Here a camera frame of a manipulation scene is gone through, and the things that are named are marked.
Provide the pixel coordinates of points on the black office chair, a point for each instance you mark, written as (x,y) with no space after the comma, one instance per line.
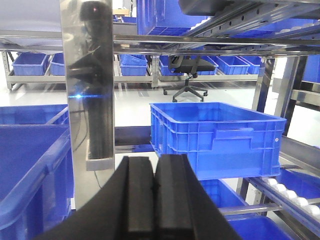
(191,67)

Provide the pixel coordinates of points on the blue bin lower left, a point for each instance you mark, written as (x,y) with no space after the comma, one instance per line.
(36,179)

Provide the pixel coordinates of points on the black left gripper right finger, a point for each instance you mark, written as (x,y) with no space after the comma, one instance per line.
(183,209)

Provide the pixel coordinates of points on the blue ribbed plastic crate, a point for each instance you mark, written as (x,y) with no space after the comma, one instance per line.
(220,140)

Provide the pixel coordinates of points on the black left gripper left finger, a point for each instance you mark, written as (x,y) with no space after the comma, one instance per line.
(123,209)

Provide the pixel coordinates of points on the stainless steel shelf rack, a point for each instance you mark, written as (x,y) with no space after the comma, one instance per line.
(89,44)

